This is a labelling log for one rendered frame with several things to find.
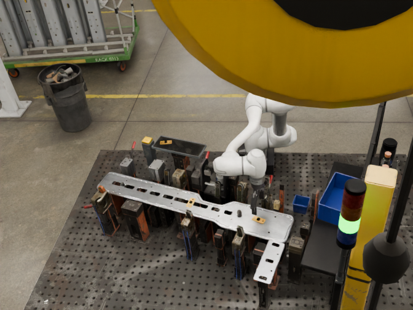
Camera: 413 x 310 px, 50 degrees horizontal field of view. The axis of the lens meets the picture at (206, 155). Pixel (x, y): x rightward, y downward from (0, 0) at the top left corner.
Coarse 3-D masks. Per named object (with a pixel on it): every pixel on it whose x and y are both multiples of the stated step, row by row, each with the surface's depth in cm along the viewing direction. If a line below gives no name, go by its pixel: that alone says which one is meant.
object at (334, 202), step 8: (336, 176) 279; (344, 176) 276; (336, 184) 283; (344, 184) 280; (328, 192) 274; (336, 192) 282; (320, 200) 261; (328, 200) 277; (336, 200) 277; (320, 208) 260; (328, 208) 257; (336, 208) 272; (320, 216) 265; (328, 216) 261; (336, 216) 258; (336, 224) 262
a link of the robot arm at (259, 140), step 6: (258, 132) 332; (264, 132) 335; (252, 138) 333; (258, 138) 333; (264, 138) 334; (246, 144) 340; (252, 144) 336; (258, 144) 336; (264, 144) 336; (246, 150) 346
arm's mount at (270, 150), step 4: (244, 144) 363; (240, 148) 360; (244, 148) 360; (268, 148) 355; (272, 148) 354; (268, 152) 352; (272, 152) 351; (268, 156) 348; (272, 156) 348; (268, 160) 345; (272, 160) 345; (268, 164) 342; (272, 164) 341; (268, 168) 343; (272, 168) 342; (268, 172) 346; (272, 172) 345
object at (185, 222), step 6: (192, 216) 276; (186, 222) 273; (192, 222) 277; (186, 228) 273; (192, 228) 279; (186, 234) 277; (192, 234) 282; (186, 240) 283; (192, 240) 285; (186, 246) 285; (192, 246) 287; (198, 246) 295; (186, 252) 292; (192, 252) 288; (198, 252) 296; (192, 258) 292
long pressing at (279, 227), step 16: (112, 176) 318; (128, 176) 316; (112, 192) 306; (128, 192) 304; (160, 192) 301; (176, 192) 300; (192, 192) 298; (176, 208) 289; (192, 208) 287; (208, 208) 286; (224, 208) 285; (240, 208) 283; (224, 224) 275; (240, 224) 273; (256, 224) 272; (272, 224) 271; (288, 224) 270
